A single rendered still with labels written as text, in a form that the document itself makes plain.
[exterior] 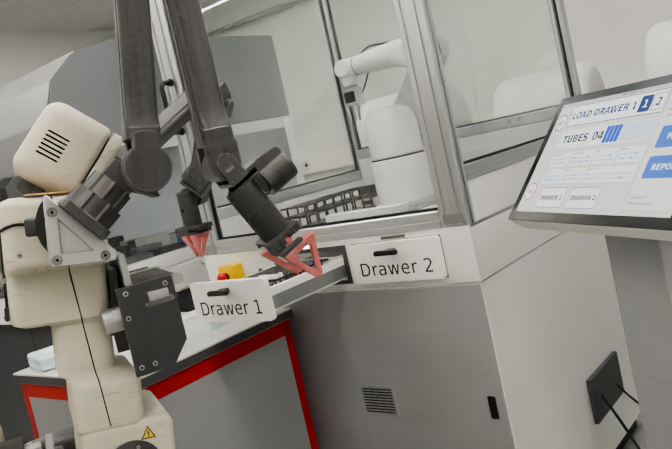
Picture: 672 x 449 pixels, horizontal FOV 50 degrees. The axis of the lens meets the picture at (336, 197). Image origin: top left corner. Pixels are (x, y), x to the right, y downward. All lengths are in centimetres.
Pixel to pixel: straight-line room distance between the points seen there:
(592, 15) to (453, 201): 335
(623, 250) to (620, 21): 355
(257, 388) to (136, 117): 112
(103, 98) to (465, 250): 149
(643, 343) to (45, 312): 113
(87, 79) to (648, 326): 199
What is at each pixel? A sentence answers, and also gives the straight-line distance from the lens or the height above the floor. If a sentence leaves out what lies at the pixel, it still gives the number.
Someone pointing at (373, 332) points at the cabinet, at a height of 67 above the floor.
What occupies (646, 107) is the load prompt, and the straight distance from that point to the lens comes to 145.
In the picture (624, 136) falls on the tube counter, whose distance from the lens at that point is 145.
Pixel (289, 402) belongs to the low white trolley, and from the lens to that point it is 222.
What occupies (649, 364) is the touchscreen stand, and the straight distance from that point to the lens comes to 158.
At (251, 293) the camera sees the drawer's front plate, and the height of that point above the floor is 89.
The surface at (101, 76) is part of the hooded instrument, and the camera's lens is 274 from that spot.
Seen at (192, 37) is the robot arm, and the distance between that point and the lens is 125.
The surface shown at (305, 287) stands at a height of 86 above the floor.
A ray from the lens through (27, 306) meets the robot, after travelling 135.
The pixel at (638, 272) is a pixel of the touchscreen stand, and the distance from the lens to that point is 151.
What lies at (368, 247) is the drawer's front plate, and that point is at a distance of 195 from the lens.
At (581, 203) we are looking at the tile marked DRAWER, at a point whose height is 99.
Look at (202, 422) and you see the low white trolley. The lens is 200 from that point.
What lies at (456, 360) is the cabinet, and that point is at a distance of 193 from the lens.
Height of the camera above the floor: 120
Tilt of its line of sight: 4 degrees down
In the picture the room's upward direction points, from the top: 13 degrees counter-clockwise
